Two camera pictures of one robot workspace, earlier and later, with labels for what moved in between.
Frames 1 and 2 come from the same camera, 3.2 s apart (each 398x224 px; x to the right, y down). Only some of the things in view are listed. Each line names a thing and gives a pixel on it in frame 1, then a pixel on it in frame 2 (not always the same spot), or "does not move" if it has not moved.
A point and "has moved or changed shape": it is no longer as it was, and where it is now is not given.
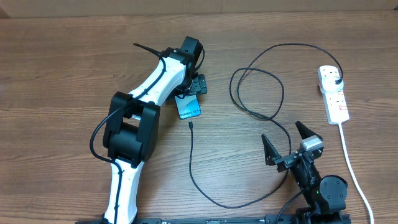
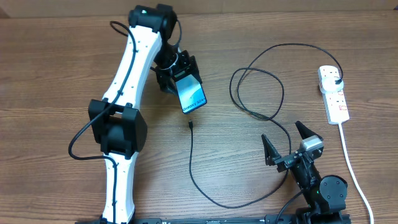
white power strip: x=334 y=102 does not move
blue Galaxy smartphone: x=188 y=107 has moved or changed shape
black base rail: x=287 y=219 does not move
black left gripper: x=198 y=84 → x=187 y=64
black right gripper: x=272 y=157 does not move
